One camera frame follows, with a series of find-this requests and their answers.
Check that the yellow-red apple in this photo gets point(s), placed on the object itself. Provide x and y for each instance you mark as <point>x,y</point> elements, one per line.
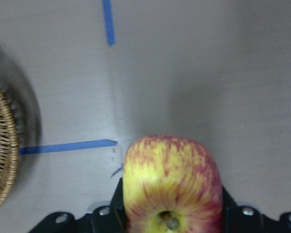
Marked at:
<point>171,185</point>

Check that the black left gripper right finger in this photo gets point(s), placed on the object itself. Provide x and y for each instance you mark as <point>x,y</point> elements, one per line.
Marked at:
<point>239,218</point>

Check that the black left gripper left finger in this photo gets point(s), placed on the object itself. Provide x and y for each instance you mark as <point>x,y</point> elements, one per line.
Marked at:
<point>109,217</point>

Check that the round wicker basket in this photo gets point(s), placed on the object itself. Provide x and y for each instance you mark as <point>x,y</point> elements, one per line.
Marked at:
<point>8,149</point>

